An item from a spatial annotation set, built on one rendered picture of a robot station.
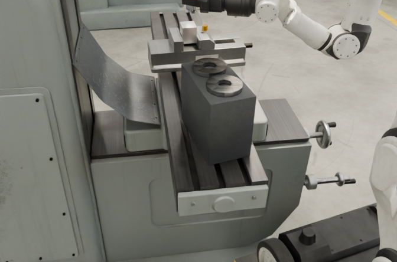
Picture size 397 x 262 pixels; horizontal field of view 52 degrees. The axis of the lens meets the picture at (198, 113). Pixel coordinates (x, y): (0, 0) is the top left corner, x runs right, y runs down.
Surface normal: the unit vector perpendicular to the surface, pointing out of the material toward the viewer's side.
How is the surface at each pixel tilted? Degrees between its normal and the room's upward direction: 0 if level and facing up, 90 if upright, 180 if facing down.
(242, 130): 90
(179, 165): 0
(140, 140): 90
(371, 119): 0
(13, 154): 88
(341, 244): 0
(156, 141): 90
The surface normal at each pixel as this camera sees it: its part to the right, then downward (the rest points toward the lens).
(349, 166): 0.01, -0.83
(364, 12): -0.05, 0.47
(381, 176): -0.93, 0.19
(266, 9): -0.20, 0.66
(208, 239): 0.14, 0.56
